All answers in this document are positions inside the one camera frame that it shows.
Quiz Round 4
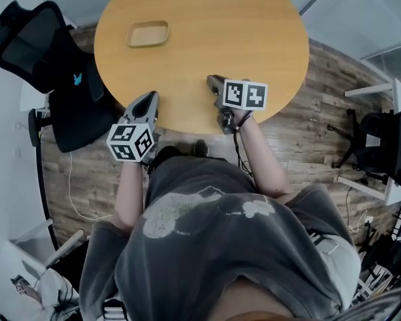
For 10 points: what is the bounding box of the person's left forearm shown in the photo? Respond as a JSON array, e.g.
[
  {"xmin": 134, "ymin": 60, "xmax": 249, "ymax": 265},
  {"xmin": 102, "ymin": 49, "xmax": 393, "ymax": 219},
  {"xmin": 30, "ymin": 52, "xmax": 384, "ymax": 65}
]
[{"xmin": 112, "ymin": 160, "xmax": 146, "ymax": 233}]

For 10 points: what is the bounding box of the white floor cable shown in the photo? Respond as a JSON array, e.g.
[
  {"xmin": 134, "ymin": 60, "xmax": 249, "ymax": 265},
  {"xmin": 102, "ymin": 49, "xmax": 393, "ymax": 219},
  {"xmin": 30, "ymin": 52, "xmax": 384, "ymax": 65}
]
[{"xmin": 68, "ymin": 150, "xmax": 114, "ymax": 221}]

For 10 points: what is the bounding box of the white bag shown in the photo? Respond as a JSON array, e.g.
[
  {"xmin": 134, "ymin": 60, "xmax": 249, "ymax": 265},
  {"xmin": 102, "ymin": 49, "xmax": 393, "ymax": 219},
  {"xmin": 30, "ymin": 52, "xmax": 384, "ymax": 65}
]
[{"xmin": 9, "ymin": 265, "xmax": 82, "ymax": 321}]

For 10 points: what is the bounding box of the dark wrist band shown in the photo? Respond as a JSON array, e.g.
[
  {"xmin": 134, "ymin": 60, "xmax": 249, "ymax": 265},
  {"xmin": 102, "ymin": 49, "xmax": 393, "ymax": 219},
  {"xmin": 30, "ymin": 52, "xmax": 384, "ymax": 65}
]
[{"xmin": 234, "ymin": 114, "xmax": 252, "ymax": 130}]

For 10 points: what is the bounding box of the thin white cable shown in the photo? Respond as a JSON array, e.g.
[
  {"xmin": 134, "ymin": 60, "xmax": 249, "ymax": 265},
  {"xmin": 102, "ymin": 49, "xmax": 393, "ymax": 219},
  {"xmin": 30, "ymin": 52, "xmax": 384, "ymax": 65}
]
[{"xmin": 345, "ymin": 187, "xmax": 372, "ymax": 234}]

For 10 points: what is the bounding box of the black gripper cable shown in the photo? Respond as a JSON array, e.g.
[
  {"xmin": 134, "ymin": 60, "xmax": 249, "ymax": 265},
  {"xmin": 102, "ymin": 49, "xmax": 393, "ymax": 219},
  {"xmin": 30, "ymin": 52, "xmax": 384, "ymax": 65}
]
[{"xmin": 233, "ymin": 129, "xmax": 255, "ymax": 179}]

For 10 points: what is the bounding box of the black mesh office chair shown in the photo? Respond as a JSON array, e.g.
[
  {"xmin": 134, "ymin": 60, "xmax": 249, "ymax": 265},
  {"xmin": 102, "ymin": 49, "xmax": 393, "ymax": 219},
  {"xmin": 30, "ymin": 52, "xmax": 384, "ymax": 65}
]
[{"xmin": 0, "ymin": 0, "xmax": 78, "ymax": 148}]

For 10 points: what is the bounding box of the round wooden table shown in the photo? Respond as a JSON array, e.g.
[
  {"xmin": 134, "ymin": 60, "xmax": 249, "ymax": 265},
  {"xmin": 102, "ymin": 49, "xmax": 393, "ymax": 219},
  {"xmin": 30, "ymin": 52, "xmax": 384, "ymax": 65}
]
[{"xmin": 93, "ymin": 0, "xmax": 310, "ymax": 135}]

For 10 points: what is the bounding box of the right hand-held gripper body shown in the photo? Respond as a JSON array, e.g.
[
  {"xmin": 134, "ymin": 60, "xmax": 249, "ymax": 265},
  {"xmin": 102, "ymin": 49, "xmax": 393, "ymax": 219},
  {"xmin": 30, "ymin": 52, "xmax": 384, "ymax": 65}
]
[{"xmin": 214, "ymin": 78, "xmax": 269, "ymax": 136}]

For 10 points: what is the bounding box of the person's right forearm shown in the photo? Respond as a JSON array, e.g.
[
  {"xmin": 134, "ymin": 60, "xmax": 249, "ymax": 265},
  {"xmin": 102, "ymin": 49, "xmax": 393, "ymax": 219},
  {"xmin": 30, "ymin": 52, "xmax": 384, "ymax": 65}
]
[{"xmin": 235, "ymin": 117, "xmax": 293, "ymax": 201}]

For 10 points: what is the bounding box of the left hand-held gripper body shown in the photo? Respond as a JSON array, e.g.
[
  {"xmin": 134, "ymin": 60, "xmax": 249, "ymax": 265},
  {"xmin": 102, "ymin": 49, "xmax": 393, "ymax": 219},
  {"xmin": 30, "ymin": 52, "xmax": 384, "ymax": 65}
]
[{"xmin": 106, "ymin": 110, "xmax": 160, "ymax": 165}]

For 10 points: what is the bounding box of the grey printed t-shirt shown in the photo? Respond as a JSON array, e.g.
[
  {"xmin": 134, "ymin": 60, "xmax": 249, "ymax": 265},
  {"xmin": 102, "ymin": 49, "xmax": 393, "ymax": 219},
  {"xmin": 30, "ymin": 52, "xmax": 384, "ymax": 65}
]
[{"xmin": 79, "ymin": 155, "xmax": 362, "ymax": 321}]

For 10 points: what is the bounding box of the wooden tray container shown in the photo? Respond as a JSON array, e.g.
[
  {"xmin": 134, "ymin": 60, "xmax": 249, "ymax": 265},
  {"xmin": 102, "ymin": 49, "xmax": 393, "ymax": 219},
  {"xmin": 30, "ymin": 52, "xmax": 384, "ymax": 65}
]
[{"xmin": 126, "ymin": 20, "xmax": 170, "ymax": 49}]

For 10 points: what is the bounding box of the black jacket with blue print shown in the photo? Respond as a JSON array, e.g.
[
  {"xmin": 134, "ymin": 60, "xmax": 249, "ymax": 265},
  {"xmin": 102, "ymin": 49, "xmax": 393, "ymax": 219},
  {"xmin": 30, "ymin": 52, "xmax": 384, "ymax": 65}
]
[{"xmin": 47, "ymin": 28, "xmax": 122, "ymax": 154}]

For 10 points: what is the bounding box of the black wire rack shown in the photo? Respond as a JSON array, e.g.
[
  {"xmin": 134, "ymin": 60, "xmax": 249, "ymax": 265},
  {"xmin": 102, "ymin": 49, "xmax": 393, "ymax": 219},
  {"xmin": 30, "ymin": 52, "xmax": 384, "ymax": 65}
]
[{"xmin": 352, "ymin": 199, "xmax": 401, "ymax": 306}]

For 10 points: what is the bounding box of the person's black shoe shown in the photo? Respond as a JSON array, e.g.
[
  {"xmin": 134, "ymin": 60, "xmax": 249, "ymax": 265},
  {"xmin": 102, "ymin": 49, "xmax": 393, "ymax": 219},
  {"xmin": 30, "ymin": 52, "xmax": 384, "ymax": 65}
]
[{"xmin": 193, "ymin": 139, "xmax": 209, "ymax": 158}]

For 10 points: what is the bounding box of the person's right hand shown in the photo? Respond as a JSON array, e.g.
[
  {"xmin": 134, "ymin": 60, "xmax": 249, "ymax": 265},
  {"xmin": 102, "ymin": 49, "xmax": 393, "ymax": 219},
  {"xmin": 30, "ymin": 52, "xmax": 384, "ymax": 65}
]
[{"xmin": 233, "ymin": 108, "xmax": 254, "ymax": 124}]

